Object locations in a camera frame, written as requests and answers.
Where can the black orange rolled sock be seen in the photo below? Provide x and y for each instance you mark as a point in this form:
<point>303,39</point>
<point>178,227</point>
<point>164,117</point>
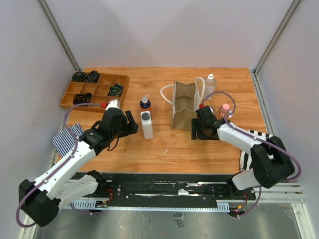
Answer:
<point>82,98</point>

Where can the left aluminium frame post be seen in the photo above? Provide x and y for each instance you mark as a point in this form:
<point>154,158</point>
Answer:
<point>58,33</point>

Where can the blue white striped cloth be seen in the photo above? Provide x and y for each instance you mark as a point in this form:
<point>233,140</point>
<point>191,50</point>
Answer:
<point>63,142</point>

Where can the wooden compartment tray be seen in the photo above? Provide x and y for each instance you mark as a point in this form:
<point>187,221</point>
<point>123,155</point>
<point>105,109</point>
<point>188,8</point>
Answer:
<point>99,92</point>

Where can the white slotted cable duct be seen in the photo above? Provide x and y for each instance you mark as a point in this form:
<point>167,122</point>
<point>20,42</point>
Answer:
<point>92,204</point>

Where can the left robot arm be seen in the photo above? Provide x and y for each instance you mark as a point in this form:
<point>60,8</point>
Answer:
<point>43,198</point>

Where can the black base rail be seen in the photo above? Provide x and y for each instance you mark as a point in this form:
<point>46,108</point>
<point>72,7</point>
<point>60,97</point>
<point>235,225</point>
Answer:
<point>142,189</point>

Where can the dark green rolled sock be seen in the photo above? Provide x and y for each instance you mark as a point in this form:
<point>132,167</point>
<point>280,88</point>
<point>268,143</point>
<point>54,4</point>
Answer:
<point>79,76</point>

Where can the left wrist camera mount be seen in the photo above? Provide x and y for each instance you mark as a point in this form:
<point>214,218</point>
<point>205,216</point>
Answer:
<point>111,104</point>

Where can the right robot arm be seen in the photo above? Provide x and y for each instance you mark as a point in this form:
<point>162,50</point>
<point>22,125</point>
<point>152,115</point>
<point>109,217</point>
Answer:
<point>270,161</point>

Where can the right aluminium frame post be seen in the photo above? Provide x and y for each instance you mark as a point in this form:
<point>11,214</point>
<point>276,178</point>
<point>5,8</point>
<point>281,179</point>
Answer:
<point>278,33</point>

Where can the brown canvas bag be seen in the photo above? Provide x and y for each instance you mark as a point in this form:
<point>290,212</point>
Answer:
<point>186,99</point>

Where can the white bottle grey cap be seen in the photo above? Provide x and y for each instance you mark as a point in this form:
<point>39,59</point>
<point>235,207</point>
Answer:
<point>147,126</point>

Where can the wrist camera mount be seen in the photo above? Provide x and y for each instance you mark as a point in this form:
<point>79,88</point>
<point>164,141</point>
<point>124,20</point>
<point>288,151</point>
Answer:
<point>111,104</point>
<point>202,106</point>

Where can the pink cap clear bottle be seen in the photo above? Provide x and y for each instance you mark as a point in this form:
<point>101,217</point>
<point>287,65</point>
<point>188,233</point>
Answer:
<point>223,111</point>

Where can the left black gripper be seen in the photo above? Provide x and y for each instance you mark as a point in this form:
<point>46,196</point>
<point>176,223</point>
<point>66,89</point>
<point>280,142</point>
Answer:
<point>131,127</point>

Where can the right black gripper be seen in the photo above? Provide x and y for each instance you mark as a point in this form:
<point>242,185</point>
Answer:
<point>195,124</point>

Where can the clear bottle white cap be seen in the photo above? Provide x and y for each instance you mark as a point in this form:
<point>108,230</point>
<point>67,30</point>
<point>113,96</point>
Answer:
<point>210,85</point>

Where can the orange blue pump bottle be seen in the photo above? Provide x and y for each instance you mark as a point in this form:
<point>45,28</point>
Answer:
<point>145,104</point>

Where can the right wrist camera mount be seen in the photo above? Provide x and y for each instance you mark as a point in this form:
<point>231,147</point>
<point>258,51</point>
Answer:
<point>202,106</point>

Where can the aluminium frame post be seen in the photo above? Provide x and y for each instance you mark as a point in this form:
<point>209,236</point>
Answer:
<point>278,33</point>
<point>58,33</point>

